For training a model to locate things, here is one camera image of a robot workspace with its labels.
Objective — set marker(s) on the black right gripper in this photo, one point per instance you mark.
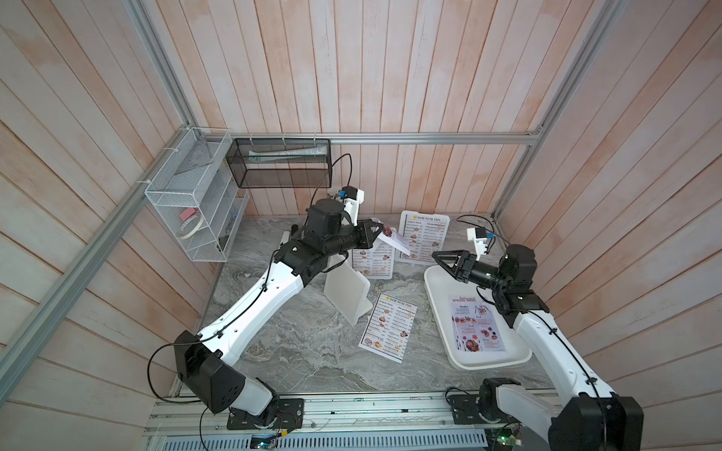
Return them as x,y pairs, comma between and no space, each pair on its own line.
451,257

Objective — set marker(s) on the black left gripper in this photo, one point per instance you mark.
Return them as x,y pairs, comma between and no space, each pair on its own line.
368,240

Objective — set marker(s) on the special menu sheet top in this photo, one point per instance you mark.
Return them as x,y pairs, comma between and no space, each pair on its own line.
391,237

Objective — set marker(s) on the special menu sheet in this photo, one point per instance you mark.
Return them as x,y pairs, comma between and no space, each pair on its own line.
474,326
391,237

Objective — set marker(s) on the white menu holder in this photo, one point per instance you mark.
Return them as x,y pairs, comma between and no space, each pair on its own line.
347,290
426,239
375,262

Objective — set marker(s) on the Dim Sum Inn menu front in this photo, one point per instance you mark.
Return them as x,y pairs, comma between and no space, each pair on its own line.
389,328

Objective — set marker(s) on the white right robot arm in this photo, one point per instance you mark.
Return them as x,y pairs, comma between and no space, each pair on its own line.
592,416

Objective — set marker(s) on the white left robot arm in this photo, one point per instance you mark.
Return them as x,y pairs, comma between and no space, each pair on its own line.
206,361

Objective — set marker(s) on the Dim Sum Inn menu right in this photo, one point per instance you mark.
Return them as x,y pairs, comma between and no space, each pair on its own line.
426,239

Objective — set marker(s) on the special menu sheet in tray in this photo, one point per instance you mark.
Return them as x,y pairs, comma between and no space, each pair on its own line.
474,326

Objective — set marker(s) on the white plastic tray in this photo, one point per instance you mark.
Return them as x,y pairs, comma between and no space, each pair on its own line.
439,286

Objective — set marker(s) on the black mesh basket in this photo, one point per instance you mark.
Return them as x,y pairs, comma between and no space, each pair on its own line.
280,163

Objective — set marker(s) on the white tape roll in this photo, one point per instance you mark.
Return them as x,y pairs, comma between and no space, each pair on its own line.
190,227

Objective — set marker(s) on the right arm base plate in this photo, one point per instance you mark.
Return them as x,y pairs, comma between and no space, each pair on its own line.
473,409

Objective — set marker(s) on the aluminium front rail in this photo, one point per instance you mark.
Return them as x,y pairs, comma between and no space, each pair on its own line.
373,421

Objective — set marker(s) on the white wire mesh shelf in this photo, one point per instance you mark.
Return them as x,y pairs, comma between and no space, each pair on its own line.
194,173

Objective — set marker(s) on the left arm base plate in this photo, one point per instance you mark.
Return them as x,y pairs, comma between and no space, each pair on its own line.
281,414

